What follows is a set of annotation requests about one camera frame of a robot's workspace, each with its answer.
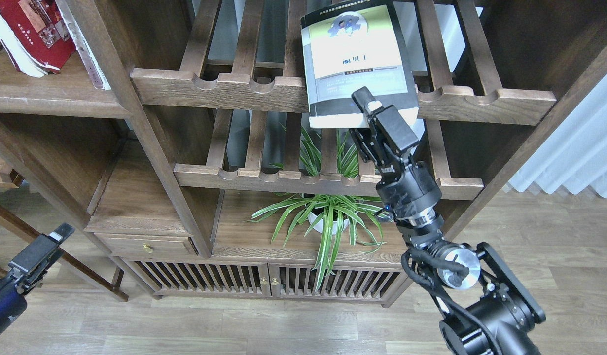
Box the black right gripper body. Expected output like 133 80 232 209
349 104 442 222

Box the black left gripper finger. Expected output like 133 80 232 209
8 224 75 277

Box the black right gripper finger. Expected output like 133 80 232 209
352 87 383 117

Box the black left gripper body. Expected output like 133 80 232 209
0 268 37 335

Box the black and yellow book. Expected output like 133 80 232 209
300 0 419 129

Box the red cover book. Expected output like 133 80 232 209
0 0 76 78

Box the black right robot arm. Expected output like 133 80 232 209
350 87 546 355

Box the green spider plant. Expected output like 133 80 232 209
245 118 436 292

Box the white plant pot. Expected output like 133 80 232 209
307 211 349 235

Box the brass drawer knob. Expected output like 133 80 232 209
143 244 154 254

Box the dark wooden bookshelf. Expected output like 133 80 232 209
0 0 607 307

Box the worn upright book spine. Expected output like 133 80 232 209
57 0 111 90

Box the white curtain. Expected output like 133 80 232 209
508 74 607 198

